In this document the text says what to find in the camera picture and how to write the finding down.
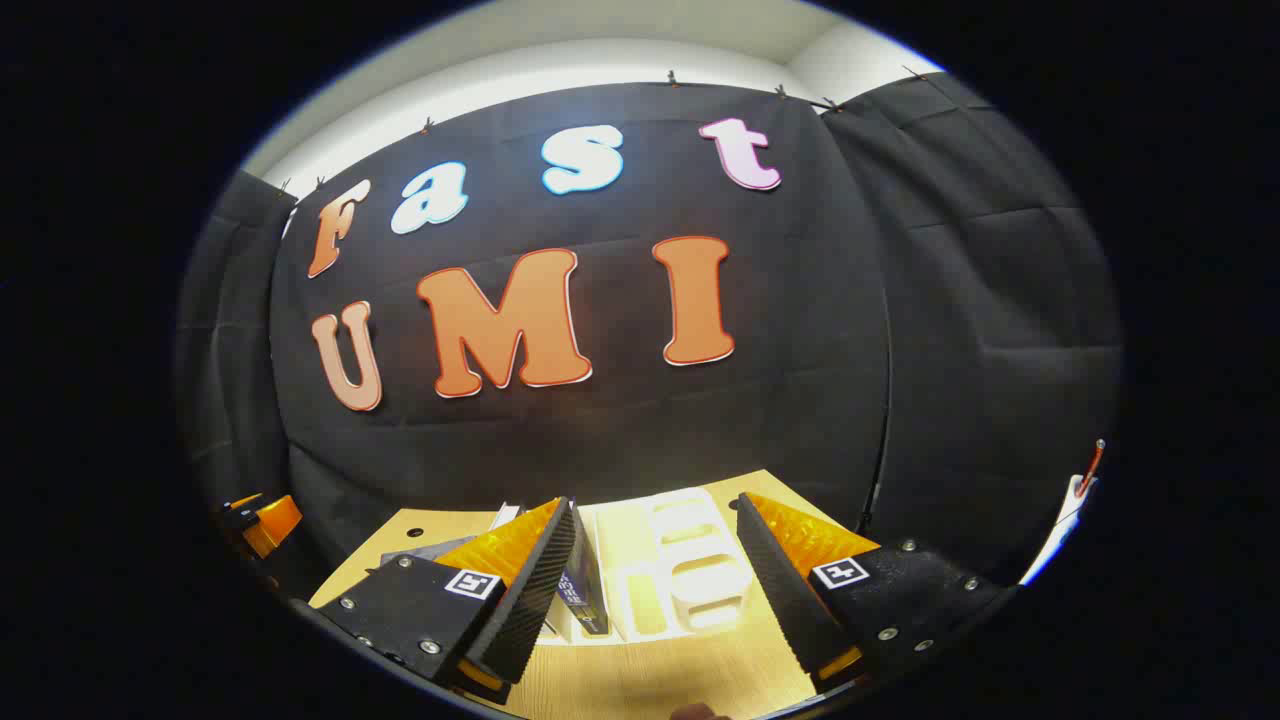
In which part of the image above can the blue spine book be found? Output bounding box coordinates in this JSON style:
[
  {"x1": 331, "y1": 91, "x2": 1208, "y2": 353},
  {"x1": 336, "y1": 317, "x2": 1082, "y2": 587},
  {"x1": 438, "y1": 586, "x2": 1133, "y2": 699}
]
[{"x1": 562, "y1": 505, "x2": 613, "y2": 638}]

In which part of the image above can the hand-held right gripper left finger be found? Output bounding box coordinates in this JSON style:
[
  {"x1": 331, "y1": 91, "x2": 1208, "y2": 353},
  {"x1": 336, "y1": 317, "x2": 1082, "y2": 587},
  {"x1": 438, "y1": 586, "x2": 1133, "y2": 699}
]
[{"x1": 315, "y1": 495, "x2": 581, "y2": 706}]

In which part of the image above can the gray schoolbag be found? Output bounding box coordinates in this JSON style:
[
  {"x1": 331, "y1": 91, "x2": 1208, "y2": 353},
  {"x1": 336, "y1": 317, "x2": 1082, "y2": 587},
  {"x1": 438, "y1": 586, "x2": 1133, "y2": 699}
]
[{"x1": 378, "y1": 536, "x2": 479, "y2": 569}]

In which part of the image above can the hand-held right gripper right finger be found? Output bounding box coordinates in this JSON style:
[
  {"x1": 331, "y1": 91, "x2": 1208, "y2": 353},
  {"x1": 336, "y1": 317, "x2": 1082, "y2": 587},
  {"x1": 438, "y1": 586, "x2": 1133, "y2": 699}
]
[{"x1": 735, "y1": 492, "x2": 1019, "y2": 694}]

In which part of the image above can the white bookshelf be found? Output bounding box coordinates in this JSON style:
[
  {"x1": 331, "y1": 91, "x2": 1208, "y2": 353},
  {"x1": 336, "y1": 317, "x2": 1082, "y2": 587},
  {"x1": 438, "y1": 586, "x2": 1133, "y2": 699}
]
[{"x1": 540, "y1": 487, "x2": 753, "y2": 646}]

